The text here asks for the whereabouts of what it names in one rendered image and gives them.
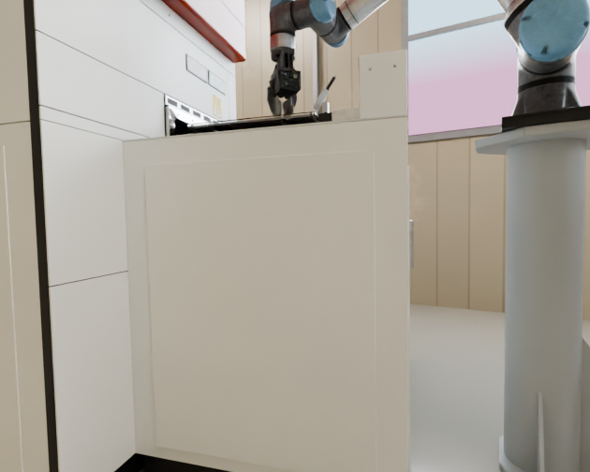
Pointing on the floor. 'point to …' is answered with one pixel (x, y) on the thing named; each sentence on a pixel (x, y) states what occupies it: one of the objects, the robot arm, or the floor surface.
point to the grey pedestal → (550, 303)
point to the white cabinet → (272, 299)
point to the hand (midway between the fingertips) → (282, 125)
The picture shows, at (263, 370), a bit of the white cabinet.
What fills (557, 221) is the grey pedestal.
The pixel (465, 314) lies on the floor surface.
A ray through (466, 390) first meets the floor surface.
